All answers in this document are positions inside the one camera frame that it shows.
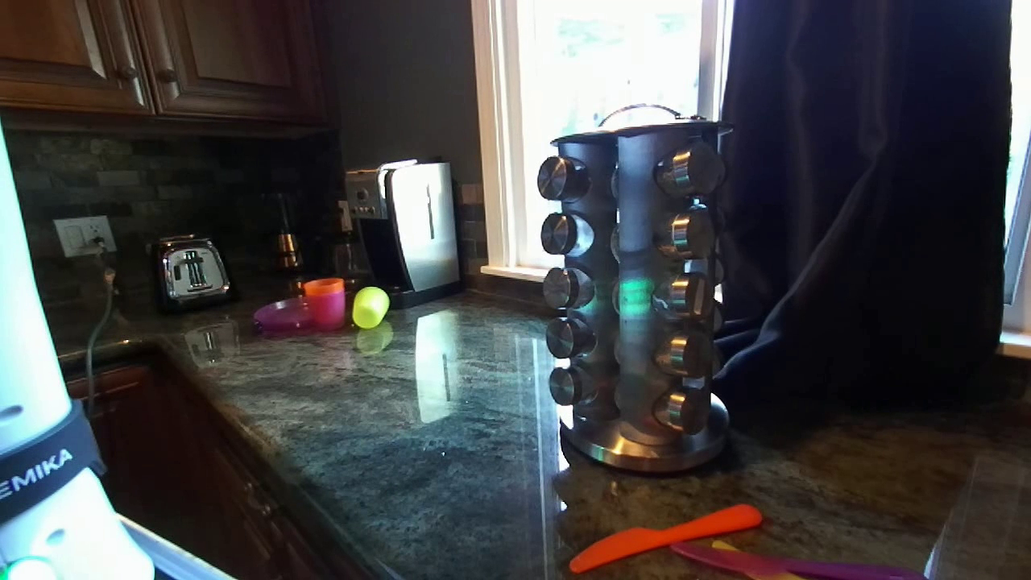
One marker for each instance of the dark window curtain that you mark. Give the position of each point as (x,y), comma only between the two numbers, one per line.
(858,214)

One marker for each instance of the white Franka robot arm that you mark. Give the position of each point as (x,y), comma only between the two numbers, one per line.
(33,357)

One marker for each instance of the stainless steel coffee maker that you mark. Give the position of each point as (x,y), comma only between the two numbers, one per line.
(423,227)

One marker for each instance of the stainless steel spice rack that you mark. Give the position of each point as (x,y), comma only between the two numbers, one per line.
(634,214)

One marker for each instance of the orange plastic cup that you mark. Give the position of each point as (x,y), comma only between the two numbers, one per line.
(326,303)

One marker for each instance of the small dark bottle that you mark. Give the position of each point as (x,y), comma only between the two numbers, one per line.
(287,248)

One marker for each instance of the purple plastic bowl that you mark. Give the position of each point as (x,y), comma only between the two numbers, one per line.
(277,316)

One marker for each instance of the orange plastic knife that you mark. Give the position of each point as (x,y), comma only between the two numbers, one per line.
(664,534)

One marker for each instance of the chrome toaster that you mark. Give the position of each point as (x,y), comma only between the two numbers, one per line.
(193,273)

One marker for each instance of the dark wood counter cabinet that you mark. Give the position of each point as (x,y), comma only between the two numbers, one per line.
(181,461)

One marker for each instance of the purple plastic utensil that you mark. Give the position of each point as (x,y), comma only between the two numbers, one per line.
(816,569)

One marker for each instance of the dark wood wall cabinet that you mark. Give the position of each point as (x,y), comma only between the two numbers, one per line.
(214,53)

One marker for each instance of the grey robot mount plate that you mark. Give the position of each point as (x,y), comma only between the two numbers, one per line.
(171,551)

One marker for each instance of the white wall outlet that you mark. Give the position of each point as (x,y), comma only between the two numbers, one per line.
(81,233)

